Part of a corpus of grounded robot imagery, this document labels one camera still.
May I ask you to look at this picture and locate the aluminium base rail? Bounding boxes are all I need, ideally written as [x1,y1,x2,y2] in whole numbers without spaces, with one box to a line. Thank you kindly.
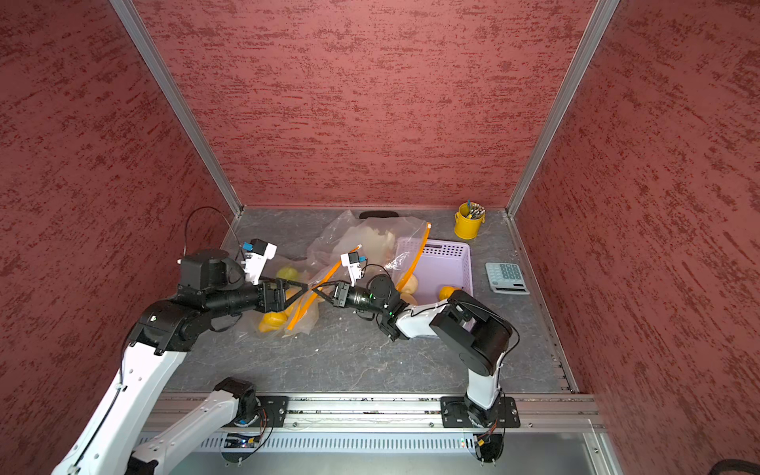
[125,393,622,474]

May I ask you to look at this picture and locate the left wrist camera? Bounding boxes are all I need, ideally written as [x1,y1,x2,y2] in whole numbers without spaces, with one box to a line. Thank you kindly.
[241,239,277,285]

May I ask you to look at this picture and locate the beige pear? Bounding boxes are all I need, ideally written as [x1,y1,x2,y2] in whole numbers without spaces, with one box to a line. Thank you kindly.
[401,293,418,306]
[401,274,419,295]

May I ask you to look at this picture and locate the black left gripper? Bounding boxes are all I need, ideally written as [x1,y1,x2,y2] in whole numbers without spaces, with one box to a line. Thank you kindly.
[206,272,308,318]

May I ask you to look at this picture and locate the clear bag with green fruit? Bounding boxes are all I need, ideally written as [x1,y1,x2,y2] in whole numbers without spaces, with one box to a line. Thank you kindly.
[239,251,334,336]

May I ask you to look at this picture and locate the green pear in bag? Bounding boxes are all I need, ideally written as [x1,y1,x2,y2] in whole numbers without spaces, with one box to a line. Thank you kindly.
[276,266,301,282]

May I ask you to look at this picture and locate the orange fruit from bag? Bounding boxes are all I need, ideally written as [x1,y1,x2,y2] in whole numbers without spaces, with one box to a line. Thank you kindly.
[439,286,456,301]

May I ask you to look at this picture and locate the aluminium corner post left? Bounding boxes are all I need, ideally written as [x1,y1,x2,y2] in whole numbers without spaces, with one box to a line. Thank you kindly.
[110,0,245,218]

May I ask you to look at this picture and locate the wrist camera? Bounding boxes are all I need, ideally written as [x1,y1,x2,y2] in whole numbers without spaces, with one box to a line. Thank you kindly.
[340,247,366,287]
[241,239,277,285]

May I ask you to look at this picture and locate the orange fruit in left bag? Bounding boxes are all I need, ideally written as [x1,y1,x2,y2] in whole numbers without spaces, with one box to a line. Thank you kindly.
[258,312,289,334]

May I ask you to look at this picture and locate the black glasses case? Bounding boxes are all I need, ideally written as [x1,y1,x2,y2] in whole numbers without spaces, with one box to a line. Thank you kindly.
[358,210,400,220]

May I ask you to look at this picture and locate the pens in cup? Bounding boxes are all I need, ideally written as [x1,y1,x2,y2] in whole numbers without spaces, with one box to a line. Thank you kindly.
[463,201,485,220]

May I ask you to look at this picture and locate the yellow pen cup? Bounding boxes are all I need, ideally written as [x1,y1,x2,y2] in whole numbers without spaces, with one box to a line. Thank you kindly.
[454,203,486,241]

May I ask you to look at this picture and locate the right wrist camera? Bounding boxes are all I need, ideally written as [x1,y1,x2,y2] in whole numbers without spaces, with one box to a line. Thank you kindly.
[340,247,366,287]

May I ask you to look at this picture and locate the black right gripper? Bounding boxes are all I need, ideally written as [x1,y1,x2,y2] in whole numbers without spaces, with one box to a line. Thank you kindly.
[315,278,390,315]

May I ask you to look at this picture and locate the lilac perforated plastic basket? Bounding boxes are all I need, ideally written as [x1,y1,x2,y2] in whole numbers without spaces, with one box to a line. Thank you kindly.
[386,237,474,338]

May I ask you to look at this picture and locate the aluminium corner post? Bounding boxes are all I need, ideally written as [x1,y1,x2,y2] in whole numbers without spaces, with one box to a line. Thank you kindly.
[110,0,245,218]
[506,0,619,222]

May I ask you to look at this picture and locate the clear zip-top bag orange seal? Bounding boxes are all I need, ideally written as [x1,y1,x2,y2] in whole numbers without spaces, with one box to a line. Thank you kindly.
[307,211,431,290]

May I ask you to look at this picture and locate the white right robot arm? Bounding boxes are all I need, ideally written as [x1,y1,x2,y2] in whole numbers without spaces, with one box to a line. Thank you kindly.
[313,275,517,427]

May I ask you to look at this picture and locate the grey desk calculator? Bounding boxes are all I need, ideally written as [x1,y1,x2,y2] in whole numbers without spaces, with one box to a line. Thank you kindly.
[485,262,530,295]

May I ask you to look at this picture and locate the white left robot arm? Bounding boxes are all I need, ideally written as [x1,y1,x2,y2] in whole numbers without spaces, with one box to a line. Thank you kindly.
[53,241,309,474]

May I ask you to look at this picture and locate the aluminium corner post right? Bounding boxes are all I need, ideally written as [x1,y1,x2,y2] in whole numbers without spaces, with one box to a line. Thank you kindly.
[506,0,619,222]

